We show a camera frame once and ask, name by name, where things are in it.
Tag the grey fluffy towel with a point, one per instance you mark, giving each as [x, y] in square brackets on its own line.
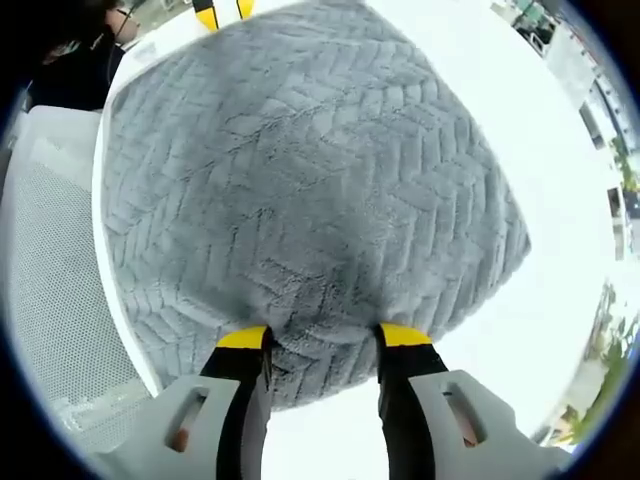
[310, 200]

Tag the person's dark upper body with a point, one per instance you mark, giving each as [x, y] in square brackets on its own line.
[75, 70]

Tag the white mesh chair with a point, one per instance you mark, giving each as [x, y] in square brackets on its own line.
[55, 280]

